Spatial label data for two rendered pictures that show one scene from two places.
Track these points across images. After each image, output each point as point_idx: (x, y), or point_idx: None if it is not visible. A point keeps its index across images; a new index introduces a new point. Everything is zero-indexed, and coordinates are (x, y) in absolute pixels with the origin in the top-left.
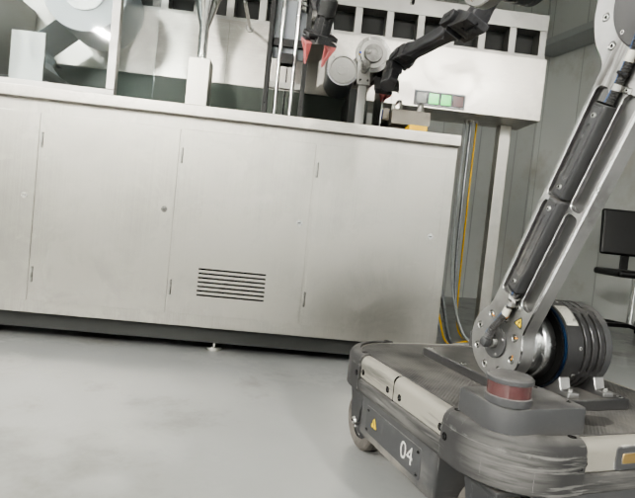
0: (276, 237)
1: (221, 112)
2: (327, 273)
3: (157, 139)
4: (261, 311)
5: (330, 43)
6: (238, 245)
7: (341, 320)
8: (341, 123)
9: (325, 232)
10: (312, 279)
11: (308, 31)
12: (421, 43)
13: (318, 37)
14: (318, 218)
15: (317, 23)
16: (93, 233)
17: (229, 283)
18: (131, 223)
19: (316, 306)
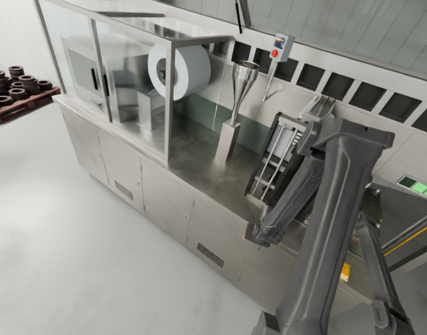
0: (231, 255)
1: (211, 201)
2: (252, 280)
3: (183, 191)
4: (220, 269)
5: (262, 246)
6: (214, 246)
7: (254, 295)
8: (279, 243)
9: (256, 269)
10: (245, 277)
11: (248, 232)
12: (364, 259)
13: (252, 242)
14: (254, 263)
15: (253, 236)
16: (161, 209)
17: (209, 254)
18: (174, 214)
19: (244, 284)
